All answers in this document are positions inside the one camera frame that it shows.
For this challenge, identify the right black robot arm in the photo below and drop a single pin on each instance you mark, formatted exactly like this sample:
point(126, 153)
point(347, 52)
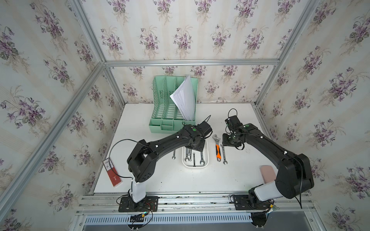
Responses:
point(294, 175)

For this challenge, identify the pink case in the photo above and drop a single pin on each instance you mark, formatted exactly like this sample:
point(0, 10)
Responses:
point(268, 173)

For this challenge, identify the red card package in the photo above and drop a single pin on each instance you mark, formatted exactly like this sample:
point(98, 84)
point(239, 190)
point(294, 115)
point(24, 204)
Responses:
point(112, 173)

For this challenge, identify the orange handled adjustable wrench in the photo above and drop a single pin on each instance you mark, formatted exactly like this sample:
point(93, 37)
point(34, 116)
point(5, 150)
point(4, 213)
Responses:
point(217, 147)

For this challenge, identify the silver wrench in box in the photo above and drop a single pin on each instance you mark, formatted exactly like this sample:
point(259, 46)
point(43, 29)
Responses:
point(188, 155)

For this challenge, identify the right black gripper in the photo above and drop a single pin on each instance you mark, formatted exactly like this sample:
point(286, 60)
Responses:
point(224, 141)

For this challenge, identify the green file organizer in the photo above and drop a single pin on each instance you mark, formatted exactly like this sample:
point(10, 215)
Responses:
point(166, 117)

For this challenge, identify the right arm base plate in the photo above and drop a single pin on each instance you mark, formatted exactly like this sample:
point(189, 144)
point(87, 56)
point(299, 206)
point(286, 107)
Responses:
point(250, 202)

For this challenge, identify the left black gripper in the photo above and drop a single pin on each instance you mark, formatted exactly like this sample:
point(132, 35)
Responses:
point(201, 148)

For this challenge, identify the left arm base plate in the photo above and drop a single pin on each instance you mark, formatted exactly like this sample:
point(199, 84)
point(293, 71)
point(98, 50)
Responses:
point(149, 204)

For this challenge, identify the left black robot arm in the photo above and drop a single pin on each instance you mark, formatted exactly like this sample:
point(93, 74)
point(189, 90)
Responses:
point(143, 158)

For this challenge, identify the silver combination wrench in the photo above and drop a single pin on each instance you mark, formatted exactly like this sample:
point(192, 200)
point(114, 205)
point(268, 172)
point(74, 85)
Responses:
point(224, 156)

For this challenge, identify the small circuit board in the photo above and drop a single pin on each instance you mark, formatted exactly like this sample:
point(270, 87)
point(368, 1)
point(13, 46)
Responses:
point(137, 218)

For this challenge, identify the large silver wrench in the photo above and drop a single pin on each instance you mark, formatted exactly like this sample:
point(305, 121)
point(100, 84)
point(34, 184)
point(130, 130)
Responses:
point(202, 161)

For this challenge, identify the white paper stack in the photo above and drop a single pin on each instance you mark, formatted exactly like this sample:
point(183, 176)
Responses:
point(184, 99)

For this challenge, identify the white plastic storage box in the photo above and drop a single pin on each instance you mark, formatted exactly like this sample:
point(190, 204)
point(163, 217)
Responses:
point(189, 164)

